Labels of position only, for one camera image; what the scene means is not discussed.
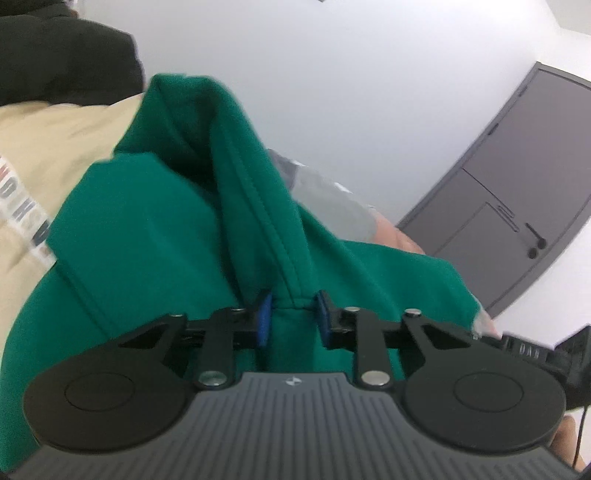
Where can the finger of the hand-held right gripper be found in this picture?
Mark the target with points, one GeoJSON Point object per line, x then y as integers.
{"type": "Point", "coordinates": [524, 348]}

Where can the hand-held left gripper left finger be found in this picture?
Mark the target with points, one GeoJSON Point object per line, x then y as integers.
{"type": "Point", "coordinates": [264, 318]}

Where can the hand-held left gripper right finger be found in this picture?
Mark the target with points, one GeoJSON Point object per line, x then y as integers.
{"type": "Point", "coordinates": [323, 323]}

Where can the green hoodie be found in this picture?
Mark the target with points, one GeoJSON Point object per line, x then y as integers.
{"type": "Point", "coordinates": [194, 230]}

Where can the person's right hand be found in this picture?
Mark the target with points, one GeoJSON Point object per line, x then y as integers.
{"type": "Point", "coordinates": [564, 438]}

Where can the black door lock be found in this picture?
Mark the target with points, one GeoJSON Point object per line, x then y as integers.
{"type": "Point", "coordinates": [533, 253]}

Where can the grey door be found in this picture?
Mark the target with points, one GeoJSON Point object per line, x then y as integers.
{"type": "Point", "coordinates": [521, 161]}

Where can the black jacket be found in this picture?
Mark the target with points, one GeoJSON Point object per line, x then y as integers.
{"type": "Point", "coordinates": [64, 50]}

